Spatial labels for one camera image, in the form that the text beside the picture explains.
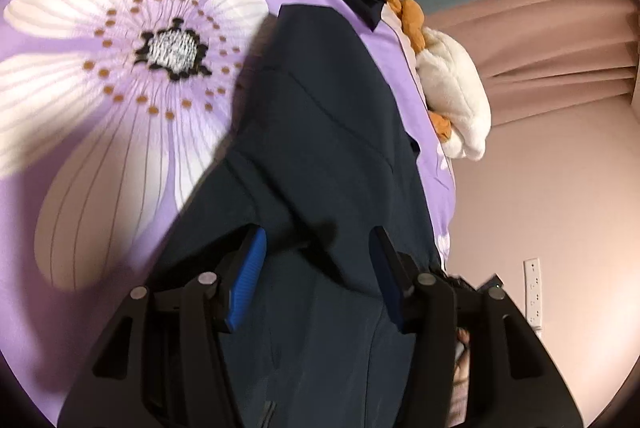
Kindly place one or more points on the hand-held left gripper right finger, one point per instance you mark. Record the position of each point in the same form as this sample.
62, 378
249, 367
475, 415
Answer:
387, 288

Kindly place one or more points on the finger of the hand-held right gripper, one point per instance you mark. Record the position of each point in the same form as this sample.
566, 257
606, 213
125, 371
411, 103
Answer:
487, 283

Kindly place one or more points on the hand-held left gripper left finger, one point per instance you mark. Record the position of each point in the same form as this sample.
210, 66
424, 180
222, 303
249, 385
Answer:
245, 283

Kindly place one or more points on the navy zip jacket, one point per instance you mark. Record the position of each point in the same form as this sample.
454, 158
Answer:
325, 158

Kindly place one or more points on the person's right forearm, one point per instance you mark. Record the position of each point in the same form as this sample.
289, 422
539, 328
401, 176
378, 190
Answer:
459, 400

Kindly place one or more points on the person's right hand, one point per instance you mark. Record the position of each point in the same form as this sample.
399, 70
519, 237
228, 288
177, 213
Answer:
463, 340

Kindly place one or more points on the purple floral blanket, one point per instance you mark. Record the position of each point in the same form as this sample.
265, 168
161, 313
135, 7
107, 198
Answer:
100, 168

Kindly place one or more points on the white plush goose toy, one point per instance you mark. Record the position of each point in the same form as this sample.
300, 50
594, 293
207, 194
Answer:
460, 98

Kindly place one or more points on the pink curtain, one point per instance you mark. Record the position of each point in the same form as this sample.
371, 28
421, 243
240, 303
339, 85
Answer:
550, 38

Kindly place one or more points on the white wall socket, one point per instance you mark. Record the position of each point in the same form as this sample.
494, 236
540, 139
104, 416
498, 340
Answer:
533, 293

